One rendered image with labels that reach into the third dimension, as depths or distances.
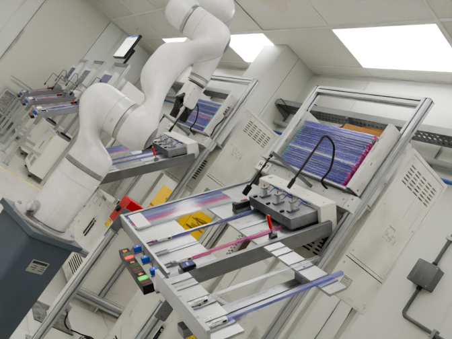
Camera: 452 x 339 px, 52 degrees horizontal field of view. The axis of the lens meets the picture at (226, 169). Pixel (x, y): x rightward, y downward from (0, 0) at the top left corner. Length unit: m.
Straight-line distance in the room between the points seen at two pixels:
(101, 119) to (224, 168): 2.05
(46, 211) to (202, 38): 0.66
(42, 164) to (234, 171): 3.45
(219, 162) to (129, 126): 2.01
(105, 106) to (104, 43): 9.15
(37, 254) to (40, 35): 9.07
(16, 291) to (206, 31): 0.90
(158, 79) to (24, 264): 0.61
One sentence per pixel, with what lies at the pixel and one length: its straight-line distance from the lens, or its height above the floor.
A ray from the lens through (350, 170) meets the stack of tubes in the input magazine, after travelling 2.02.
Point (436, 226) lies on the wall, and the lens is 3.59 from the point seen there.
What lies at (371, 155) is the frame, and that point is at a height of 1.55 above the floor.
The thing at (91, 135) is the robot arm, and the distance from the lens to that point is 1.32.
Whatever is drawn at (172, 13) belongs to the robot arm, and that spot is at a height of 1.42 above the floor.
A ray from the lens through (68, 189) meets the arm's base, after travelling 1.31.
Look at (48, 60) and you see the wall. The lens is 10.27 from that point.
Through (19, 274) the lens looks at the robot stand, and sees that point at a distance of 1.34.
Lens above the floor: 1.00
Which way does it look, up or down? 5 degrees up
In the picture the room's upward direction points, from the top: 35 degrees clockwise
